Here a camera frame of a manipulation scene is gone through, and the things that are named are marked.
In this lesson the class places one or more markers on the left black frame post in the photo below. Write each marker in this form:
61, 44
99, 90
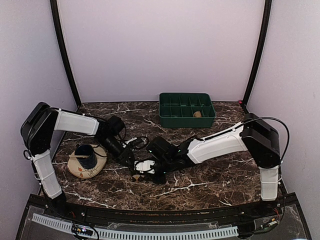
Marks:
63, 51

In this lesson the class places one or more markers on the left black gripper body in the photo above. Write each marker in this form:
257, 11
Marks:
112, 149

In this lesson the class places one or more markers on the tan brown sock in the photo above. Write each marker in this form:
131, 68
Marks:
197, 114

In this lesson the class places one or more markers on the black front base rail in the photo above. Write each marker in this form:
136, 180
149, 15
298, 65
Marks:
239, 214

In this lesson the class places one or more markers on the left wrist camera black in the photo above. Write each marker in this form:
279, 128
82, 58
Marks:
115, 125

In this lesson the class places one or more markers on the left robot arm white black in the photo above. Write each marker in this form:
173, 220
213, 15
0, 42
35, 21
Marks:
38, 129

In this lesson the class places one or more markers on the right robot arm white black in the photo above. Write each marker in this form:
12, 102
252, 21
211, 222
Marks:
253, 134

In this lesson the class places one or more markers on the brown argyle sock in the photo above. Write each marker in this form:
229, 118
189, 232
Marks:
137, 178

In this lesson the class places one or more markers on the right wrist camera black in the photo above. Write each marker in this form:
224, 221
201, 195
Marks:
161, 149

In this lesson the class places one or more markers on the right black frame post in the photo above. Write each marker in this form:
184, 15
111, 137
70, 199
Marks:
258, 53

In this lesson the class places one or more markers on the cream plate with leaf pattern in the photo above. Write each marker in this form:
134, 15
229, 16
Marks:
78, 171

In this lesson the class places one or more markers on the white slotted cable duct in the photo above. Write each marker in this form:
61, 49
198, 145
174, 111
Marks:
119, 231

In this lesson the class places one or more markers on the green divided plastic tray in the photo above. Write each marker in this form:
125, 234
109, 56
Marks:
176, 110

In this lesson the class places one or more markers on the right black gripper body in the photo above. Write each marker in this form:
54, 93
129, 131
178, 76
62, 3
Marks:
167, 167

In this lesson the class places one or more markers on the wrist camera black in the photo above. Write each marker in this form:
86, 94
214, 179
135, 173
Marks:
161, 149
115, 125

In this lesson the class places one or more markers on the black frame post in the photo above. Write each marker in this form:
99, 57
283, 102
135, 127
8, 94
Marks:
63, 51
258, 53

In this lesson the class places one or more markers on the dark blue ceramic cup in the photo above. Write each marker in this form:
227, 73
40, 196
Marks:
86, 156

